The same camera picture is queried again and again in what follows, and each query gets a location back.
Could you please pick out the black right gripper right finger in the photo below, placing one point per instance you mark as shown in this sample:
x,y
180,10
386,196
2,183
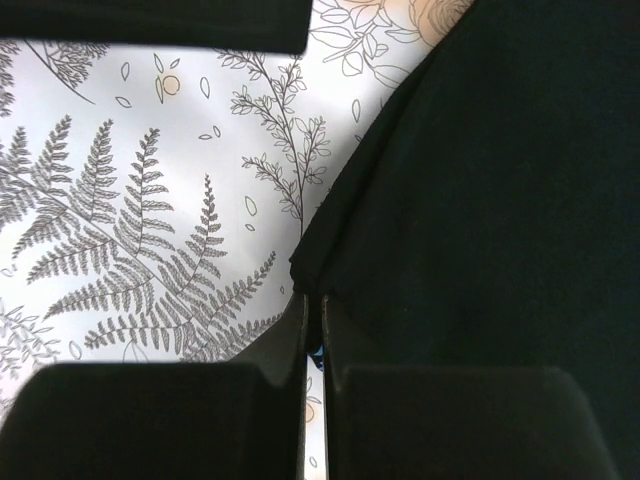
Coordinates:
x,y
423,422

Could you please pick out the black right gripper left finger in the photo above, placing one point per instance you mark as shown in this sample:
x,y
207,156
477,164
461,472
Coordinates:
x,y
240,419

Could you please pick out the black t shirt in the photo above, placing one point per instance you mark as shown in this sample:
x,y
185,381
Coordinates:
x,y
490,214

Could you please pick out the floral table mat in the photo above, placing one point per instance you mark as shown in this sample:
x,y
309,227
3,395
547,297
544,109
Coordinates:
x,y
150,201

